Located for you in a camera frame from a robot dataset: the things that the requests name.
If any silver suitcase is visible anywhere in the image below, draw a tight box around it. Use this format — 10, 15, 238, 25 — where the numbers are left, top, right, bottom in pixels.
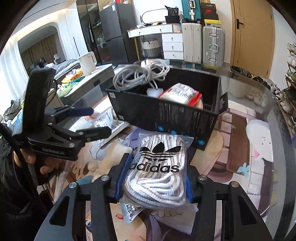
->
202, 25, 226, 66

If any white electric kettle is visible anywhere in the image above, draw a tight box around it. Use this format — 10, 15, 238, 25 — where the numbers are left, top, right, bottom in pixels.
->
78, 51, 97, 76

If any dark glass display cabinet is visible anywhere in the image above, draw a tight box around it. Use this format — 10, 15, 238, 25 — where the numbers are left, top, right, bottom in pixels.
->
76, 0, 103, 66

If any white sheer curtain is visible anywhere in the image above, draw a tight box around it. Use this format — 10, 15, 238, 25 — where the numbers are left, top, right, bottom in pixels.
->
0, 42, 31, 98

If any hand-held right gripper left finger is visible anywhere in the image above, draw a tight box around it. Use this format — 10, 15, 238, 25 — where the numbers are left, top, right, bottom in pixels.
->
39, 152, 134, 241

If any white suitcase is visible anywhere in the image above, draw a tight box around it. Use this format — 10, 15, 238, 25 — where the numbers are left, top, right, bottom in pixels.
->
181, 22, 203, 63

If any person's left hand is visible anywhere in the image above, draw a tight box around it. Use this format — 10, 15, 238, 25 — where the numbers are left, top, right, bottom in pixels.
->
14, 148, 64, 180

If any pile of colourful clothes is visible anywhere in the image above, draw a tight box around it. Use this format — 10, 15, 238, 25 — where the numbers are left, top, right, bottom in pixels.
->
55, 68, 85, 98

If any grey side cabinet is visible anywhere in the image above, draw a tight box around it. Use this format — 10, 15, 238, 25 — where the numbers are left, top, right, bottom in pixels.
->
59, 64, 115, 107

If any white foam sheet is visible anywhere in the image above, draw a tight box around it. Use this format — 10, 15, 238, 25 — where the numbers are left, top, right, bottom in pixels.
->
146, 88, 163, 97

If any bag of white striped shoelaces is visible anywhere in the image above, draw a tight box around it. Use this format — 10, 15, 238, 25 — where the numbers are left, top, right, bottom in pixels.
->
119, 132, 195, 207

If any oval mirror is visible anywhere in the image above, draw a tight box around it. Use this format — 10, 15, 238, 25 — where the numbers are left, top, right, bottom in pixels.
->
141, 9, 167, 25

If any clear printed plastic bag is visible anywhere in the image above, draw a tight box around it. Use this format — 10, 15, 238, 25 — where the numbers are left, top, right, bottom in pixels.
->
119, 202, 145, 224

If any white printed plastic bag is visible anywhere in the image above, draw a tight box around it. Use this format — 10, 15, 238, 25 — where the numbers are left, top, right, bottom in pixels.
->
90, 109, 130, 147

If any black refrigerator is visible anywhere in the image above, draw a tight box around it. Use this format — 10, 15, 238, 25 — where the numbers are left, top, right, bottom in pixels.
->
99, 3, 137, 66

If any black bag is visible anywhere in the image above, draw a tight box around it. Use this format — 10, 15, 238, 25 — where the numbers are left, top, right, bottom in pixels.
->
165, 5, 182, 24

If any white dressing table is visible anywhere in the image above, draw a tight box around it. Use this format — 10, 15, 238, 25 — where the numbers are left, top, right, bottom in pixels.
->
127, 24, 184, 61

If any bed with grey blanket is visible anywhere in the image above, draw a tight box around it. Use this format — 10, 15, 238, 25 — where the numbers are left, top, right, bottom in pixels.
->
35, 59, 80, 80

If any red-zip bag of shoelaces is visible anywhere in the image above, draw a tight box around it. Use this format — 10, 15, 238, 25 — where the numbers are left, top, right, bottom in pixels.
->
159, 83, 203, 109

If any wooden shoe rack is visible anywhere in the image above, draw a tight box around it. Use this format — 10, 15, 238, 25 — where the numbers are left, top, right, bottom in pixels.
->
275, 42, 296, 139

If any white cable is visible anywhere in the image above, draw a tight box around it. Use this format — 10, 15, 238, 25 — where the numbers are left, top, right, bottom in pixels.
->
112, 59, 170, 91

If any yellow and black shoe box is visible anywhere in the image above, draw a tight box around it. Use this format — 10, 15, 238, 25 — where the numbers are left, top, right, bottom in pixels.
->
203, 19, 221, 27

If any collection of assorted shoes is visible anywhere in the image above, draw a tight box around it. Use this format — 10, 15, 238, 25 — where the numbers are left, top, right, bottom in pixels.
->
276, 42, 296, 137

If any brown curtain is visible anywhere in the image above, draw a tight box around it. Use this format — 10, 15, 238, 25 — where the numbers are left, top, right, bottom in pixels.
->
20, 35, 61, 69

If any printed cartoon table mat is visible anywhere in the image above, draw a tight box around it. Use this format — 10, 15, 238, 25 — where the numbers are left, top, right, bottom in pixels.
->
46, 104, 280, 241

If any woven storage basket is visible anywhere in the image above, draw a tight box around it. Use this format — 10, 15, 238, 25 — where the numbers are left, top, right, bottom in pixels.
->
141, 38, 164, 59

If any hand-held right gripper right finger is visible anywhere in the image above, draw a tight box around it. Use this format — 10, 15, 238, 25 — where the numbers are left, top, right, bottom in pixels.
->
185, 168, 274, 241

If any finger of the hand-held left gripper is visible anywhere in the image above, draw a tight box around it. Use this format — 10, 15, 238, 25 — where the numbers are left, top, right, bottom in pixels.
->
55, 126, 112, 143
45, 107, 94, 122

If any person's left forearm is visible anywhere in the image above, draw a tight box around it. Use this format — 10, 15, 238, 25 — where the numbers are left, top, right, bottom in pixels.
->
0, 139, 56, 241

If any black red-logo shoe box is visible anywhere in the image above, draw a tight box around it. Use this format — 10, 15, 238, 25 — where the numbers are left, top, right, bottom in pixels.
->
201, 8, 219, 20

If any black cardboard box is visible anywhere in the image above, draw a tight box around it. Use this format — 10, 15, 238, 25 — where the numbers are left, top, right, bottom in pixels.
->
106, 66, 228, 151

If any teal suitcase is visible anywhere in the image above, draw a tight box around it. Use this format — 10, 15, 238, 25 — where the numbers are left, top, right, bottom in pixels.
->
181, 0, 202, 23

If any wooden door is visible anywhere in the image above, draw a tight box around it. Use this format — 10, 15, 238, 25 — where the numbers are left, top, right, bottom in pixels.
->
231, 0, 275, 80

